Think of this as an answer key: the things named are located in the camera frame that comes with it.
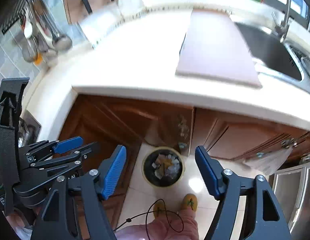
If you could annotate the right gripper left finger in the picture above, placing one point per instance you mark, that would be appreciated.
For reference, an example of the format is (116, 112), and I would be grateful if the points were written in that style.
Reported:
(58, 217)

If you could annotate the person left hand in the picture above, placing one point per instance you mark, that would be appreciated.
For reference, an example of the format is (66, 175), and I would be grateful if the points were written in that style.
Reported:
(15, 220)

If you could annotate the pink trousers leg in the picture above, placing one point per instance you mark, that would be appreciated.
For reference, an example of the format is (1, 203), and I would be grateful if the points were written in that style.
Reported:
(160, 229)

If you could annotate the round black trash bin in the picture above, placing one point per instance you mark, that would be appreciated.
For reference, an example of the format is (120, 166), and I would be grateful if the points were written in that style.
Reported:
(163, 167)

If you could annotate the stainless steel sink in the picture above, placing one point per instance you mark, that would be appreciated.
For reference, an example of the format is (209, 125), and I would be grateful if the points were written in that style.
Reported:
(286, 61)

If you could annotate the yellow slipper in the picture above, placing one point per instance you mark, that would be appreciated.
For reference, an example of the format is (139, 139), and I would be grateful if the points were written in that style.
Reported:
(159, 209)
(189, 202)

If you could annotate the blue cabinet knob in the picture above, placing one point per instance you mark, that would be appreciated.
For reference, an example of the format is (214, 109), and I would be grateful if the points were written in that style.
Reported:
(182, 145)

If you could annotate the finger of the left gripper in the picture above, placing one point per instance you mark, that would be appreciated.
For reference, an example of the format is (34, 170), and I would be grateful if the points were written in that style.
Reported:
(84, 152)
(67, 145)

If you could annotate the steel ladle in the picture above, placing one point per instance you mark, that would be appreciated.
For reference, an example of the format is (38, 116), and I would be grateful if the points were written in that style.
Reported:
(49, 31)

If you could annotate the brown cardboard sheet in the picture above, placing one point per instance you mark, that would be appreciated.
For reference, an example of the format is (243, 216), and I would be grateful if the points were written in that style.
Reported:
(214, 48)

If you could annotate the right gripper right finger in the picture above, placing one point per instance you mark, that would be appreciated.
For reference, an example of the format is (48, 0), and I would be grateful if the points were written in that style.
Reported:
(263, 217)

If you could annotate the black wall utensil rack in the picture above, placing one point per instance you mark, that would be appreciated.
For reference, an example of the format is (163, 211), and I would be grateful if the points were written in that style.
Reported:
(15, 14)

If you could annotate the white plastic spoon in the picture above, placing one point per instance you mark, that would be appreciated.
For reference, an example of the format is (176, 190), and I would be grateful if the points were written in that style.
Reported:
(28, 29)

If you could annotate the mesh strainer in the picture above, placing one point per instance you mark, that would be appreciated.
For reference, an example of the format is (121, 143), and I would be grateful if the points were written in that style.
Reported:
(30, 50)

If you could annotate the wooden cabinet doors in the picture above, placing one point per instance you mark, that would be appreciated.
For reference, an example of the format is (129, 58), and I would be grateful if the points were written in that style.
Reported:
(141, 126)

